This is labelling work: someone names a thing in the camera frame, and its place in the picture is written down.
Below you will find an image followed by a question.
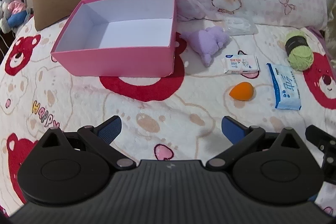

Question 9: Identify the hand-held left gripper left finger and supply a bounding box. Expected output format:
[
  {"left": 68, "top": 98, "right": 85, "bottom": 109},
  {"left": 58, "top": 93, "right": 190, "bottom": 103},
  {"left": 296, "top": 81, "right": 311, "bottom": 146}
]
[{"left": 39, "top": 115, "right": 137, "bottom": 170}]

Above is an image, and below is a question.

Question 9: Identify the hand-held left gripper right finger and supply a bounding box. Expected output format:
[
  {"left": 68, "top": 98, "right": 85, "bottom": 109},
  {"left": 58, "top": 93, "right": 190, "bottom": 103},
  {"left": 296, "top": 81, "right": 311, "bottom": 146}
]
[{"left": 206, "top": 116, "right": 302, "bottom": 170}]

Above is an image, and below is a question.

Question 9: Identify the orange makeup sponge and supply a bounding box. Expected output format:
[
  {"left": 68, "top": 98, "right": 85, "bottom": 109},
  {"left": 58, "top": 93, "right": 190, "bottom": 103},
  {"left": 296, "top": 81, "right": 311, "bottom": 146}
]
[{"left": 229, "top": 82, "right": 252, "bottom": 102}]

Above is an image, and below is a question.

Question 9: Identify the small white wipes packet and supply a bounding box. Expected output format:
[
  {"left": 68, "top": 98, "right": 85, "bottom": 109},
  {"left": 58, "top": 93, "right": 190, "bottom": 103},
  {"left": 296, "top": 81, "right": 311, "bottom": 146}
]
[{"left": 222, "top": 55, "right": 260, "bottom": 75}]

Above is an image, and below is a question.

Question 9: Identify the blue tissue pack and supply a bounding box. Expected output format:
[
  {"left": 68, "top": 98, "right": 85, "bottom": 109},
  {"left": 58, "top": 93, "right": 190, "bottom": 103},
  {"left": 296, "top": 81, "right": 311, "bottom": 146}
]
[{"left": 266, "top": 63, "right": 302, "bottom": 111}]

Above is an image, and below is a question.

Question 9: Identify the pink cardboard box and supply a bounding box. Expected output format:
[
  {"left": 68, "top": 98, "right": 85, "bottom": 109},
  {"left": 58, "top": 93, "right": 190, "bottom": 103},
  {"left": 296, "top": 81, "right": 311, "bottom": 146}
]
[{"left": 50, "top": 0, "right": 177, "bottom": 78}]

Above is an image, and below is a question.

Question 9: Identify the purple plush toy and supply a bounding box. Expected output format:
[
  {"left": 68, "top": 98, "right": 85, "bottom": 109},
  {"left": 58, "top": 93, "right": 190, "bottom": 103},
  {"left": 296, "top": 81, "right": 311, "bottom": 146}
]
[{"left": 180, "top": 26, "right": 231, "bottom": 67}]

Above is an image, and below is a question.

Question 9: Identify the green yarn ball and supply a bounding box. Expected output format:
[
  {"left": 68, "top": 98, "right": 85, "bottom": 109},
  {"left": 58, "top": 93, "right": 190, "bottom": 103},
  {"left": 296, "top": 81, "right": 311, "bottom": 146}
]
[{"left": 285, "top": 30, "right": 314, "bottom": 71}]

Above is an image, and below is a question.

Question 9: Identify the clear plastic mask packet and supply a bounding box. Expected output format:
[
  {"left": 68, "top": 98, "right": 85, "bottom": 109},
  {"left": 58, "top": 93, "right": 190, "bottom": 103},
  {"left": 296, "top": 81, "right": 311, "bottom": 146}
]
[{"left": 223, "top": 17, "right": 256, "bottom": 36}]

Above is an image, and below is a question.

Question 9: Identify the purple cloth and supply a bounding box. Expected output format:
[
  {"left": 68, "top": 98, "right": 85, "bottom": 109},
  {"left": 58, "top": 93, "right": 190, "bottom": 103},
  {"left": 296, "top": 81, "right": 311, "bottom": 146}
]
[{"left": 307, "top": 26, "right": 336, "bottom": 56}]

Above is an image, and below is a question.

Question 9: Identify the gold curtain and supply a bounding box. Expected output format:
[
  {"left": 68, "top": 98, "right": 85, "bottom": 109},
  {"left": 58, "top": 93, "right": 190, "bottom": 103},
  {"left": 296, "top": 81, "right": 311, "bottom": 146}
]
[{"left": 325, "top": 0, "right": 336, "bottom": 38}]

